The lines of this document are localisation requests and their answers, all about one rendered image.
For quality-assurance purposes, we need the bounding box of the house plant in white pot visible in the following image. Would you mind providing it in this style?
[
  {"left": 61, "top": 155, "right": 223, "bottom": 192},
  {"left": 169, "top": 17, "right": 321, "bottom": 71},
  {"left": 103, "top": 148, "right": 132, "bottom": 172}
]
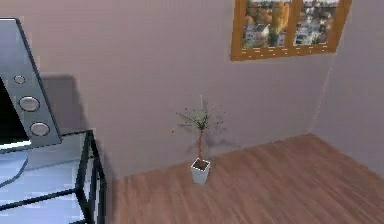
[{"left": 171, "top": 94, "right": 226, "bottom": 186}]

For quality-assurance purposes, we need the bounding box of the grey television set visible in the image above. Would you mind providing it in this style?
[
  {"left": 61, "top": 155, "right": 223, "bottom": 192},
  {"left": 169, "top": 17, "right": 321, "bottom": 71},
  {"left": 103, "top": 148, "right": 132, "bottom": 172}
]
[{"left": 0, "top": 17, "right": 64, "bottom": 155}]

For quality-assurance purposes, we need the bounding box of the black frame glass table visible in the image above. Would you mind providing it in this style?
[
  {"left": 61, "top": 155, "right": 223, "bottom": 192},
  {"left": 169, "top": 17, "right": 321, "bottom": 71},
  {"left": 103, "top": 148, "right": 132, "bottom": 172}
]
[{"left": 0, "top": 129, "right": 108, "bottom": 224}]

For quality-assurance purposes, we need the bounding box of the wooden frame window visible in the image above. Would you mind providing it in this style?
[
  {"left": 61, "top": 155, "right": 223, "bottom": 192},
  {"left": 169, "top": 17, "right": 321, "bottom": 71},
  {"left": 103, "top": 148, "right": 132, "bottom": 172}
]
[{"left": 229, "top": 0, "right": 353, "bottom": 62}]

